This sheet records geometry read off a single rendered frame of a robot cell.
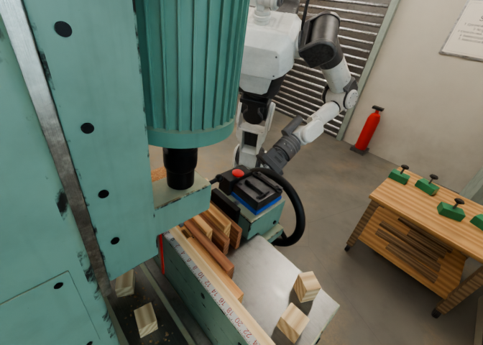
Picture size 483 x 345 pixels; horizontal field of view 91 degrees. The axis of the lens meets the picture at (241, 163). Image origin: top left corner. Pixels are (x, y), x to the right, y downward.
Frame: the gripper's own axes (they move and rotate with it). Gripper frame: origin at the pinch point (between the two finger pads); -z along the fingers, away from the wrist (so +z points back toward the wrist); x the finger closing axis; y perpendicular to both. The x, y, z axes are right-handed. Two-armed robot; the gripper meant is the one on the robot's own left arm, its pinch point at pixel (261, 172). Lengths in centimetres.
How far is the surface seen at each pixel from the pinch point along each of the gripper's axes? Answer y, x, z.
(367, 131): -160, -68, 184
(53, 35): 68, 23, -25
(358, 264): -73, -97, 26
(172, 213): 40, 9, -30
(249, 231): 28.6, -5.7, -21.5
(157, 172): 14.2, 22.9, -27.4
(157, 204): 43, 12, -31
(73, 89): 65, 21, -27
